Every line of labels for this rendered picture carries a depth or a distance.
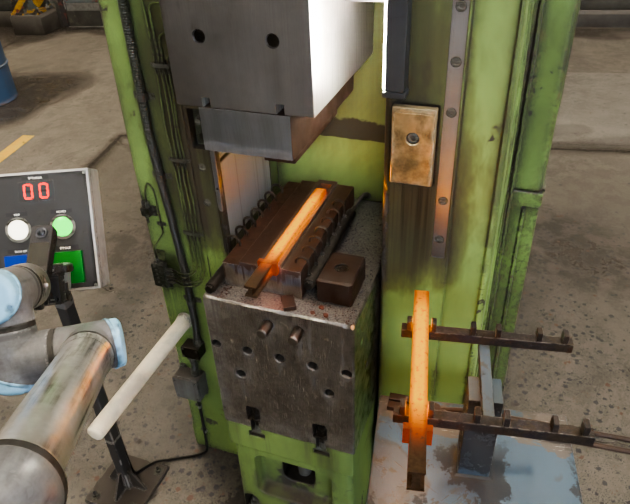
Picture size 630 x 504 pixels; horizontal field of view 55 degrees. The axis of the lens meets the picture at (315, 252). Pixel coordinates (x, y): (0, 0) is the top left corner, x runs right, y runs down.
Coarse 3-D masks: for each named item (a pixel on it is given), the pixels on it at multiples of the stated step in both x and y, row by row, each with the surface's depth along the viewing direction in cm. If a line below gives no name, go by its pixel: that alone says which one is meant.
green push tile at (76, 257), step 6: (60, 252) 139; (66, 252) 139; (72, 252) 139; (78, 252) 139; (54, 258) 139; (60, 258) 139; (66, 258) 139; (72, 258) 139; (78, 258) 139; (78, 264) 139; (78, 270) 139; (84, 270) 140; (72, 276) 139; (78, 276) 139; (84, 276) 140; (72, 282) 139; (78, 282) 139
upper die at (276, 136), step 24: (336, 96) 141; (216, 120) 122; (240, 120) 120; (264, 120) 118; (288, 120) 116; (312, 120) 128; (216, 144) 125; (240, 144) 123; (264, 144) 121; (288, 144) 119
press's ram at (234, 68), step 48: (192, 0) 110; (240, 0) 106; (288, 0) 103; (336, 0) 115; (384, 0) 116; (192, 48) 115; (240, 48) 112; (288, 48) 108; (336, 48) 120; (192, 96) 121; (240, 96) 117; (288, 96) 114
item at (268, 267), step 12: (324, 192) 164; (312, 204) 159; (300, 216) 154; (288, 228) 150; (300, 228) 151; (288, 240) 145; (276, 252) 141; (264, 264) 137; (276, 264) 137; (252, 276) 133; (264, 276) 133; (252, 288) 130
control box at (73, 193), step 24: (0, 192) 138; (24, 192) 138; (72, 192) 138; (96, 192) 143; (0, 216) 138; (24, 216) 138; (48, 216) 139; (72, 216) 139; (96, 216) 142; (0, 240) 138; (24, 240) 138; (72, 240) 139; (96, 240) 140; (0, 264) 139; (96, 264) 140; (72, 288) 140; (96, 288) 141
